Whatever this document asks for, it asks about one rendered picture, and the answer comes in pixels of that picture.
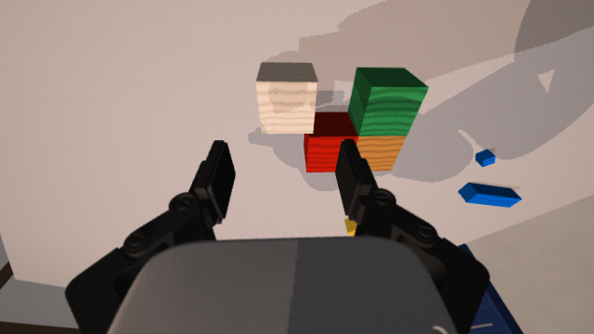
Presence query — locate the orange cube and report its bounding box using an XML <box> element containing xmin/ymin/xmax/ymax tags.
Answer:
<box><xmin>356</xmin><ymin>135</ymin><xmax>407</xmax><ymax>172</ymax></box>

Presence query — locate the red wooden cube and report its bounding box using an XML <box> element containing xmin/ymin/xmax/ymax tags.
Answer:
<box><xmin>303</xmin><ymin>112</ymin><xmax>358</xmax><ymax>173</ymax></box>

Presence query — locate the light wooden cube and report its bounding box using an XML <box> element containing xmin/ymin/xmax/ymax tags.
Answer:
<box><xmin>256</xmin><ymin>62</ymin><xmax>317</xmax><ymax>134</ymax></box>

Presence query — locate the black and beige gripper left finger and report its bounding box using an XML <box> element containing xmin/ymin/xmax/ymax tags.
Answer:
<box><xmin>65</xmin><ymin>140</ymin><xmax>236</xmax><ymax>334</ymax></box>

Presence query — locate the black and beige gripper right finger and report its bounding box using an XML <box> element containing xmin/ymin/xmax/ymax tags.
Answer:
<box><xmin>335</xmin><ymin>138</ymin><xmax>490</xmax><ymax>334</ymax></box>

